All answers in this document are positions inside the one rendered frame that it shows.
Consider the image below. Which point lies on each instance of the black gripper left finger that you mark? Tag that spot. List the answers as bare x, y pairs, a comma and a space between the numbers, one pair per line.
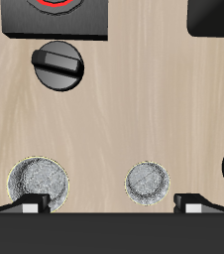
34, 202

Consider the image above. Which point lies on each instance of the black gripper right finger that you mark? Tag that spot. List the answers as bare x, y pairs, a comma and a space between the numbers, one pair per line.
190, 202

